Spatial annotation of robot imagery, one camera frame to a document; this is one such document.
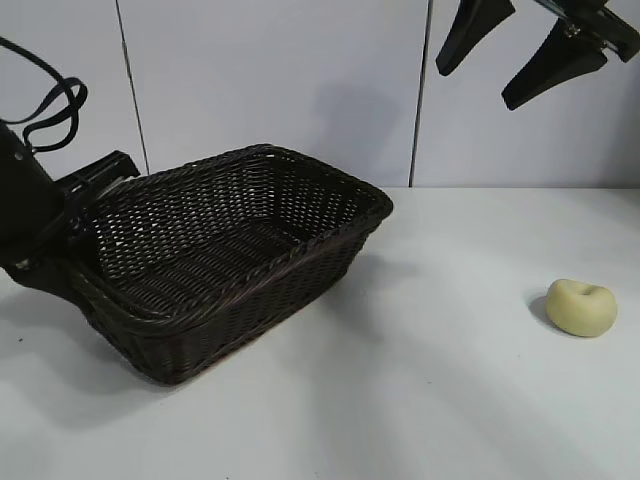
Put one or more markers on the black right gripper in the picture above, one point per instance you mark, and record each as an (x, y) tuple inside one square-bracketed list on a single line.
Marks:
[(595, 25)]

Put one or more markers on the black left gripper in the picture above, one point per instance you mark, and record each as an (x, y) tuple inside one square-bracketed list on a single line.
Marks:
[(30, 200)]

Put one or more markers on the dark brown woven basket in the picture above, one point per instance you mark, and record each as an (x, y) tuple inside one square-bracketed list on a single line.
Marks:
[(225, 250)]

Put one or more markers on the pale yellow apple-shaped object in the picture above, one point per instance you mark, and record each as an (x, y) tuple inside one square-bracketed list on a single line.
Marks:
[(580, 310)]

